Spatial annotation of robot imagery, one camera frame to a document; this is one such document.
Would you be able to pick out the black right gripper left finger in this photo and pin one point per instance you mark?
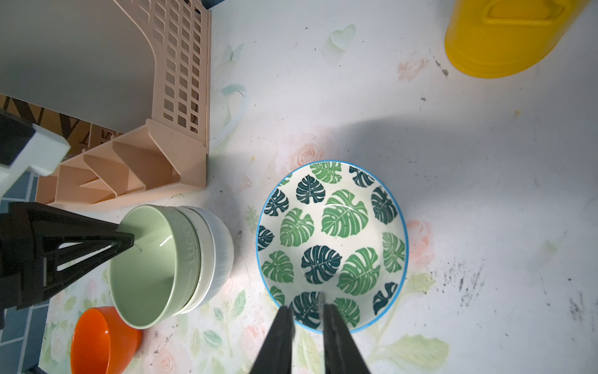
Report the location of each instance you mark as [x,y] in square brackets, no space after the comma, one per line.
[275,356]

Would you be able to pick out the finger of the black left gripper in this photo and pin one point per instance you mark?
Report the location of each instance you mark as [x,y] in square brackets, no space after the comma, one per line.
[45,249]

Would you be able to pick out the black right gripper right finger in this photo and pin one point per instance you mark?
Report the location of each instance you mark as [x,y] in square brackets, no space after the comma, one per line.
[340,351]

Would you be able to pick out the cream bowl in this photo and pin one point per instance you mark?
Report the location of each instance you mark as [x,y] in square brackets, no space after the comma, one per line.
[204,224]

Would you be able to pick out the green leaf pattern bowl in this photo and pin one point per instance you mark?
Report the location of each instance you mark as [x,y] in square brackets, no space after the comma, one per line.
[331,230]

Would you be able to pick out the orange bowl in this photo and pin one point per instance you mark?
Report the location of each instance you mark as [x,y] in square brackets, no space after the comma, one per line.
[103,343]

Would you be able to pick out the light green bowl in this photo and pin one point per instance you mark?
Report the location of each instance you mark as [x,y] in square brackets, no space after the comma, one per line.
[156,278]

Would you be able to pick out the brown lettered book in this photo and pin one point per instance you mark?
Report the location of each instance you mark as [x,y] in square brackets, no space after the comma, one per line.
[81,135]

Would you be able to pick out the white bowl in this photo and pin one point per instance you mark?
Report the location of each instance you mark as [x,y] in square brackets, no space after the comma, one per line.
[224,252]

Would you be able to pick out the peach plastic file organizer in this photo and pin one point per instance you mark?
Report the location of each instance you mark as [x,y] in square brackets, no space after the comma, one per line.
[167,155]

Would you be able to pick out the beige folder board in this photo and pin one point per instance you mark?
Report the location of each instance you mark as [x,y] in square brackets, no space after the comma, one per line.
[84,59]

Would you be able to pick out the floral table mat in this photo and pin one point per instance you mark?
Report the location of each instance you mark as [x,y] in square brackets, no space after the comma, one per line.
[495,181]

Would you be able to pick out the yellow metal pencil cup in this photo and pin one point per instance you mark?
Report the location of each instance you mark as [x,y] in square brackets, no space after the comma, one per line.
[499,38]

